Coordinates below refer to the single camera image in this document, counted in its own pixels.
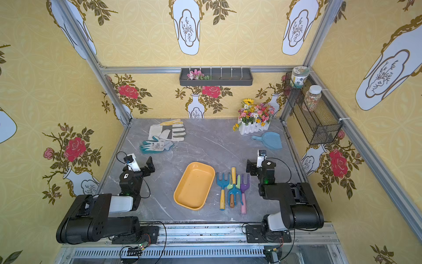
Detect purple rake pink handle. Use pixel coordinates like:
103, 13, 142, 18
240, 174, 250, 215

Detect green rake brown handle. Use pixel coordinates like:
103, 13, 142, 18
227, 175, 241, 208

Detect teal rake yellow handle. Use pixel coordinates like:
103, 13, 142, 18
227, 167, 241, 199

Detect blue rake yellow handle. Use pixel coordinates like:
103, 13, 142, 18
216, 172, 229, 211

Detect yellow plastic storage tray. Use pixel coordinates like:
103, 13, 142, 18
174, 162, 215, 211

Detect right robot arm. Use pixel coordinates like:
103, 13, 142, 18
246, 160, 324, 243

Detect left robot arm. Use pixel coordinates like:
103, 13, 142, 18
56, 157, 159, 245

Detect teal grey garden glove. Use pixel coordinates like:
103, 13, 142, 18
140, 136, 174, 154

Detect blue plastic dustpan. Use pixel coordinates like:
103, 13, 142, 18
251, 132, 282, 150

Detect white green striped glove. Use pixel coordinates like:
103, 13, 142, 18
148, 123, 186, 142

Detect flower pot white fence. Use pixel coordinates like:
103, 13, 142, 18
233, 99, 275, 135

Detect clear jar white lid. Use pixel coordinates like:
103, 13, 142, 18
302, 85, 322, 112

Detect jar with patterned lid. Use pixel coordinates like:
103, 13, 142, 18
290, 66, 310, 89

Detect pink flowers on shelf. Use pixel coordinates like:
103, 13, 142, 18
187, 69, 211, 80

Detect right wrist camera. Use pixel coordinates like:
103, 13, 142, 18
257, 150, 267, 168

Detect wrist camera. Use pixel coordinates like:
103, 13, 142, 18
257, 150, 267, 168
124, 154, 140, 172

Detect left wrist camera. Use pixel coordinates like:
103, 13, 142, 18
124, 154, 140, 172

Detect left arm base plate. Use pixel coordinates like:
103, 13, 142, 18
112, 225, 159, 245

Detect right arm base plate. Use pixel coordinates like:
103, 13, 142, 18
242, 223, 292, 244

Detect left circuit board with wires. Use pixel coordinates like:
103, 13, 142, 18
119, 242, 150, 258

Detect circuit board with wires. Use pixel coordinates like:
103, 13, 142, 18
119, 242, 150, 258
263, 246, 282, 264

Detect black wire mesh basket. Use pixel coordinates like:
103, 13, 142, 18
280, 72, 342, 145

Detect right circuit board with wires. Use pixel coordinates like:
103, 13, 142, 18
263, 246, 282, 264

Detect grey wall shelf tray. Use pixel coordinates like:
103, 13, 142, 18
179, 67, 253, 86

